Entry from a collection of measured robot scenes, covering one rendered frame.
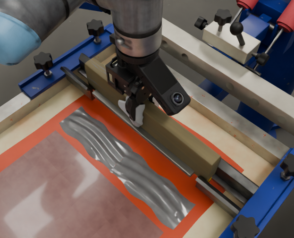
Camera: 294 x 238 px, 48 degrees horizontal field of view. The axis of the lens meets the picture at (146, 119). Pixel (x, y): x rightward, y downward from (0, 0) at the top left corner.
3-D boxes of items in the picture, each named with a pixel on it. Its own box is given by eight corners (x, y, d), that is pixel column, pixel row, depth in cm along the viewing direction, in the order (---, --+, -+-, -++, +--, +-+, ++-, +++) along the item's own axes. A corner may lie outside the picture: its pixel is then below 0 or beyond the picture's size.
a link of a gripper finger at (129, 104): (139, 108, 67) (143, 77, 60) (145, 113, 66) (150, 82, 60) (122, 120, 64) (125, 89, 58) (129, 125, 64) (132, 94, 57)
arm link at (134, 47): (172, 21, 50) (135, 48, 47) (170, 43, 54) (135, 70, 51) (137, 0, 53) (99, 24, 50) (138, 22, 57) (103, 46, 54)
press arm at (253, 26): (227, 73, 82) (231, 58, 78) (208, 61, 84) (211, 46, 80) (264, 38, 89) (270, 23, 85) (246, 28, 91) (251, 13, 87)
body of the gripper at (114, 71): (134, 66, 67) (132, 18, 57) (165, 88, 64) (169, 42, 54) (106, 87, 64) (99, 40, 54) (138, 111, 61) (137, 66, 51)
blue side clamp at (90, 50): (37, 112, 81) (29, 95, 76) (26, 101, 83) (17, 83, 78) (124, 50, 94) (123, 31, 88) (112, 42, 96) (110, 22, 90)
